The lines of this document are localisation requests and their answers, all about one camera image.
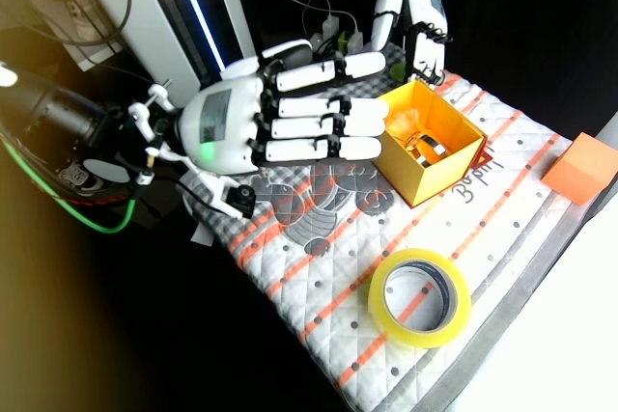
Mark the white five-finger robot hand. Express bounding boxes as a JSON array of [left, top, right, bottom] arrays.
[[370, 0, 451, 87], [177, 39, 391, 177]]

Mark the shiny metal ring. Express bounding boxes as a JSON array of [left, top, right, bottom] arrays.
[[408, 130, 454, 168]]

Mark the yellow box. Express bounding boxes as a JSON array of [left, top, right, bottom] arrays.
[[374, 79, 496, 209]]

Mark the orange foam block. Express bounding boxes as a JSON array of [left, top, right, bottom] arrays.
[[540, 131, 618, 206]]

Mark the white paper tag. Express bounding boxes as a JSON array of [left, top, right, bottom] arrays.
[[189, 220, 216, 248]]

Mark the orange satin lining cloth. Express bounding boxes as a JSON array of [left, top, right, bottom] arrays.
[[389, 110, 422, 144]]

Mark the white column with blue strip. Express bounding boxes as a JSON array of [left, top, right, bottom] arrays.
[[65, 0, 257, 109]]

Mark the grey quilt with printed bear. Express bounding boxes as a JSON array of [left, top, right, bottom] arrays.
[[181, 42, 603, 412]]

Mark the yellow clear packing tape roll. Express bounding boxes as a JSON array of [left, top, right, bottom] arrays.
[[366, 247, 473, 350]]

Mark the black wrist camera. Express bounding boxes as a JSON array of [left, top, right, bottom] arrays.
[[225, 184, 257, 220]]

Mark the red cable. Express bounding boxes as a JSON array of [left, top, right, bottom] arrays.
[[47, 183, 134, 208]]

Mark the green cable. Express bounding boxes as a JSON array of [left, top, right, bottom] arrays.
[[0, 139, 138, 235]]

